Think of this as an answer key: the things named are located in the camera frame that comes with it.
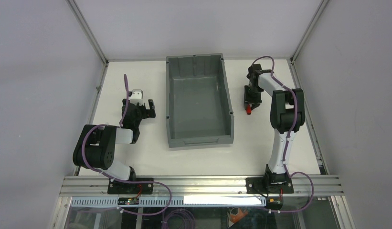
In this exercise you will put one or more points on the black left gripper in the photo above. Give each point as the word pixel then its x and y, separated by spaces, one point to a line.
pixel 141 108

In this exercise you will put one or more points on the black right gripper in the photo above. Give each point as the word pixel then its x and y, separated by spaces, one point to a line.
pixel 252 99

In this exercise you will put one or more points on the red handled screwdriver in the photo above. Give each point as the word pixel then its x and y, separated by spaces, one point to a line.
pixel 248 109

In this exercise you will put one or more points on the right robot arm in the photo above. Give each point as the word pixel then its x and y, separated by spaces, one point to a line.
pixel 287 115

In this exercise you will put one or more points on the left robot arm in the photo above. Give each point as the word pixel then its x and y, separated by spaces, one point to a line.
pixel 95 148

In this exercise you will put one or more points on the grey plastic bin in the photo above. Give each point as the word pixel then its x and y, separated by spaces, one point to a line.
pixel 198 104

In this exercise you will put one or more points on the orange object under table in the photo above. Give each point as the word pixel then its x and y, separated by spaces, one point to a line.
pixel 236 214

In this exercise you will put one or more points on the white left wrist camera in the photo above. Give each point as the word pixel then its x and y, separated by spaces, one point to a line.
pixel 136 97

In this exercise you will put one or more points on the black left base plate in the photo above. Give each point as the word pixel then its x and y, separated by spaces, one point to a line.
pixel 129 187

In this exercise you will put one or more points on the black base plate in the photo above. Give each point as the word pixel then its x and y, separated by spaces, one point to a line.
pixel 256 186
pixel 129 187

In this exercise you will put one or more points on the white slotted cable duct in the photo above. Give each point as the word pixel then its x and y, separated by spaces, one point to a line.
pixel 185 201

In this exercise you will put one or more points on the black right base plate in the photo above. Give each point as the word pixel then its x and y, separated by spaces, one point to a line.
pixel 256 186

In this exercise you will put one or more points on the aluminium front rail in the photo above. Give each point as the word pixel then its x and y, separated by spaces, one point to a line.
pixel 97 186

